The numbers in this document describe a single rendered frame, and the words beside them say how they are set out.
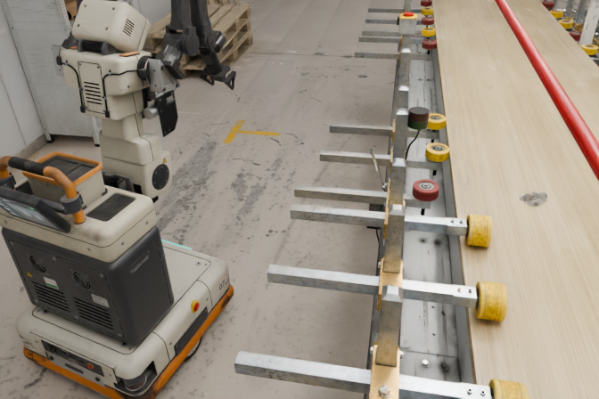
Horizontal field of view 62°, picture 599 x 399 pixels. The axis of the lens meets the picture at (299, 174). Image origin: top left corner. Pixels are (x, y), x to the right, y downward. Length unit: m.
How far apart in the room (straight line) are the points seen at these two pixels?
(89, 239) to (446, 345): 1.11
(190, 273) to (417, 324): 1.07
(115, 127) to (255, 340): 1.08
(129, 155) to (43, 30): 2.02
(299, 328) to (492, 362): 1.33
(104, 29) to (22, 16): 2.13
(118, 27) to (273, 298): 1.39
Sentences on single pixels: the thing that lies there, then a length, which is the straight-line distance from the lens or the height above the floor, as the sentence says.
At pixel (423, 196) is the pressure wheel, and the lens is 1.56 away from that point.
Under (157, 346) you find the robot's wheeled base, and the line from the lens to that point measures 2.02.
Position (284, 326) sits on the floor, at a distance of 2.34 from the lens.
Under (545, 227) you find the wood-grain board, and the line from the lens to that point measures 1.52.
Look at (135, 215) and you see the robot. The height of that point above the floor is 0.79.
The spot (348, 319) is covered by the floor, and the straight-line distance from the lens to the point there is 2.37.
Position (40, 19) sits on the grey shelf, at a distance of 3.85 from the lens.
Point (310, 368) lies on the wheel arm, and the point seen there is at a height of 0.96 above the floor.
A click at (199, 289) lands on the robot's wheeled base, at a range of 2.16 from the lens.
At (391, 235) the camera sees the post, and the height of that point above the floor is 1.08.
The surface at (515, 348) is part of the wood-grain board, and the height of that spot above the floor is 0.90.
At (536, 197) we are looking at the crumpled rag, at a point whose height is 0.91.
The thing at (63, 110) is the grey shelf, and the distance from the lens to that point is 4.06.
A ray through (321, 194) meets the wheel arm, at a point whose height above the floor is 0.85.
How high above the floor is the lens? 1.75
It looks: 32 degrees down
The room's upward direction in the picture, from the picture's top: 2 degrees counter-clockwise
